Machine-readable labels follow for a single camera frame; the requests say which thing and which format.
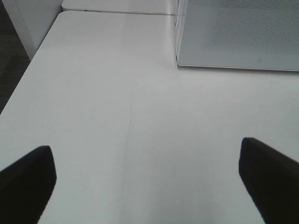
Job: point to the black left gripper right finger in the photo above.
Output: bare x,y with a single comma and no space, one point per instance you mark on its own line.
272,181

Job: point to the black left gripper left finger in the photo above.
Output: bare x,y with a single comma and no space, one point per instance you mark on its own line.
26,187

